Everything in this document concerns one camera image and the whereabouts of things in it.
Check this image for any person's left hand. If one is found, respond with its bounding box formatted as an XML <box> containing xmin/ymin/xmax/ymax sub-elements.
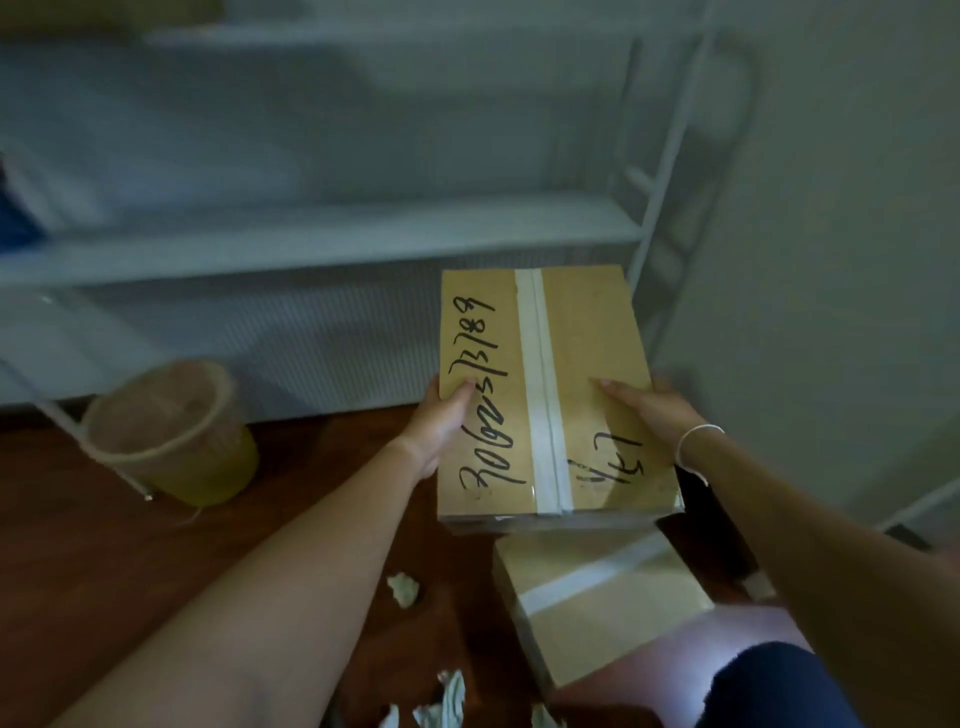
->
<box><xmin>395</xmin><ymin>373</ymin><xmax>478</xmax><ymax>481</ymax></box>

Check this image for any person's right hand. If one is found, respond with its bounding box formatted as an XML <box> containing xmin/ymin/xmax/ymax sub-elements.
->
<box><xmin>597</xmin><ymin>375</ymin><xmax>708</xmax><ymax>470</ymax></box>

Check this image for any handwritten taped cardboard box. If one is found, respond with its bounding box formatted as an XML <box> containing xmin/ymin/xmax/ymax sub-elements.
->
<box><xmin>436</xmin><ymin>264</ymin><xmax>685</xmax><ymax>535</ymax></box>

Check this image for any person's right forearm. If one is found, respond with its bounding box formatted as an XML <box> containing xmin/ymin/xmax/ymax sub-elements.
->
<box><xmin>678</xmin><ymin>427</ymin><xmax>960</xmax><ymax>728</ymax></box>

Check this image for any person's left forearm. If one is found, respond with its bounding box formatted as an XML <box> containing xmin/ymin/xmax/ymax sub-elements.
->
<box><xmin>45</xmin><ymin>438</ymin><xmax>425</xmax><ymax>728</ymax></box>

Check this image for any plain taped cardboard box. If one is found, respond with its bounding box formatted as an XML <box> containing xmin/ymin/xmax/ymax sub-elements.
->
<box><xmin>491</xmin><ymin>525</ymin><xmax>717</xmax><ymax>699</ymax></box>

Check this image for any yellow wastebasket with plastic liner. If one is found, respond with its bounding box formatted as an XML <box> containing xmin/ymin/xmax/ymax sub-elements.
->
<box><xmin>78</xmin><ymin>358</ymin><xmax>261</xmax><ymax>510</ymax></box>

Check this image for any person's leg in dark shorts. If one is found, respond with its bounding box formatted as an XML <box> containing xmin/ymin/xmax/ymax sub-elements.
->
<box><xmin>701</xmin><ymin>641</ymin><xmax>867</xmax><ymax>728</ymax></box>

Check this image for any blue fabric item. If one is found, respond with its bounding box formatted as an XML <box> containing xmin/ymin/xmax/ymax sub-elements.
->
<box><xmin>0</xmin><ymin>161</ymin><xmax>46</xmax><ymax>252</ymax></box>

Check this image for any white bracelet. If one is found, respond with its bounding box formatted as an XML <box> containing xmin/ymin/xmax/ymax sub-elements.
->
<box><xmin>674</xmin><ymin>423</ymin><xmax>727</xmax><ymax>487</ymax></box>

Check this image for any white metal bunk bed frame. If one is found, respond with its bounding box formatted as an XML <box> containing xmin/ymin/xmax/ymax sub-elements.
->
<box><xmin>0</xmin><ymin>0</ymin><xmax>759</xmax><ymax>502</ymax></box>

